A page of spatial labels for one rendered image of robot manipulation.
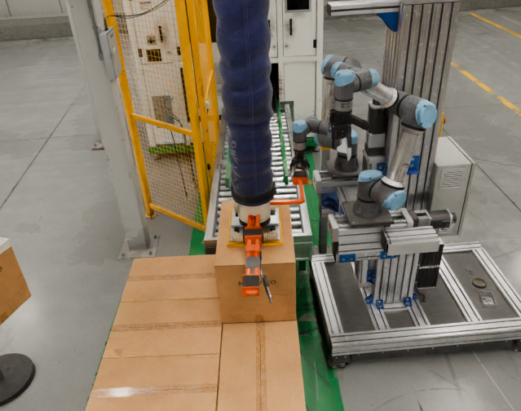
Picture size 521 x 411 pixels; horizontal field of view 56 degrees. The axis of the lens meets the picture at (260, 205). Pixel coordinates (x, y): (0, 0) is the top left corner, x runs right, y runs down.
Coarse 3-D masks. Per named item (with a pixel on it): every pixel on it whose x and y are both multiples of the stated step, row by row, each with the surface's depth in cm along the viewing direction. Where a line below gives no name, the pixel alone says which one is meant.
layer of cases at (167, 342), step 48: (144, 288) 287; (192, 288) 285; (144, 336) 256; (192, 336) 254; (240, 336) 253; (288, 336) 251; (96, 384) 232; (144, 384) 230; (192, 384) 229; (240, 384) 228; (288, 384) 227
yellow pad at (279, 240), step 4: (276, 208) 275; (280, 208) 276; (272, 212) 267; (276, 212) 271; (280, 212) 272; (280, 216) 269; (280, 220) 265; (280, 224) 262; (264, 228) 260; (268, 228) 259; (272, 228) 255; (276, 228) 258; (280, 228) 259; (268, 232) 256; (280, 232) 256; (280, 236) 253; (276, 240) 251; (280, 240) 251; (264, 244) 249; (268, 244) 249; (272, 244) 249; (276, 244) 249; (280, 244) 249
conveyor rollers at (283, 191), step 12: (276, 120) 487; (276, 132) 463; (276, 144) 441; (288, 144) 441; (276, 156) 426; (288, 156) 420; (276, 168) 403; (288, 168) 403; (276, 180) 388; (228, 192) 373; (276, 192) 373; (288, 192) 373; (216, 228) 335
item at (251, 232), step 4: (244, 228) 237; (248, 228) 238; (252, 228) 238; (256, 228) 238; (260, 228) 238; (244, 232) 234; (248, 232) 236; (252, 232) 236; (256, 232) 235; (260, 232) 235; (244, 236) 232; (248, 236) 231; (252, 236) 231; (256, 236) 231; (260, 236) 231; (244, 240) 235; (252, 240) 232; (260, 240) 232; (244, 244) 235; (252, 244) 234; (260, 244) 234
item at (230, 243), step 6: (234, 210) 275; (234, 216) 270; (228, 228) 261; (234, 228) 256; (240, 228) 260; (228, 234) 257; (228, 240) 253; (228, 246) 250; (234, 246) 250; (240, 246) 250
